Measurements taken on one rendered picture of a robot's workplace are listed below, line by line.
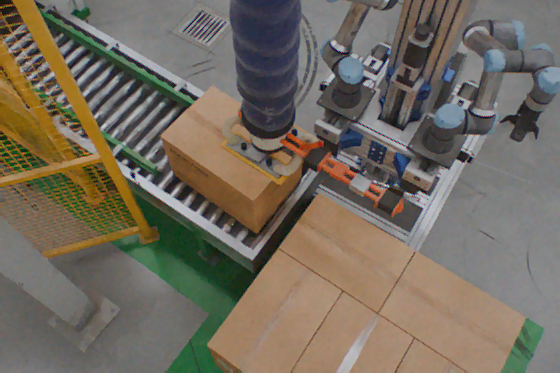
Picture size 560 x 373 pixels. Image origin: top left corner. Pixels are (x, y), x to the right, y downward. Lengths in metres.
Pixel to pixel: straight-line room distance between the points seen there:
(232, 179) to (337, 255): 0.70
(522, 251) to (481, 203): 0.38
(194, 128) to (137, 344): 1.33
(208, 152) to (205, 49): 1.79
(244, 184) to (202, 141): 0.32
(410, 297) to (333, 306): 0.39
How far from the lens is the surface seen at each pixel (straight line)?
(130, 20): 4.73
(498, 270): 3.72
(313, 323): 2.82
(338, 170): 2.29
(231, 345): 2.80
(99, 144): 2.66
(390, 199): 2.25
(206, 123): 2.83
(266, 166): 2.42
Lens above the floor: 3.28
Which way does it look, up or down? 60 degrees down
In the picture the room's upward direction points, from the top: straight up
